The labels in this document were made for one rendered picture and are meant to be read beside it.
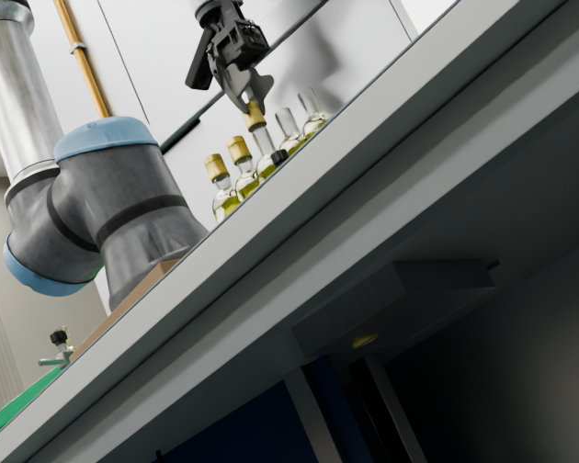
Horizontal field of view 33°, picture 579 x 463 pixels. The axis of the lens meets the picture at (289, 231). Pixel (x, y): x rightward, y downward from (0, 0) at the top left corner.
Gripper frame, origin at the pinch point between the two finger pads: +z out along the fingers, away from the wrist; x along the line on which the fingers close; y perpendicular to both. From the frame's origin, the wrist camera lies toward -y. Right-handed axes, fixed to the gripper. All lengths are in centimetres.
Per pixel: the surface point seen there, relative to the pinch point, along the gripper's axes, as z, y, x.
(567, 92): 53, 68, -62
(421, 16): 0.6, 30.7, 12.8
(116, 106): -32, -41, 14
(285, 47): -12.3, 4.8, 12.1
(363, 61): 0.3, 17.7, 12.3
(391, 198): 51, 50, -60
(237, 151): 5.2, -4.9, -1.3
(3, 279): -218, -487, 316
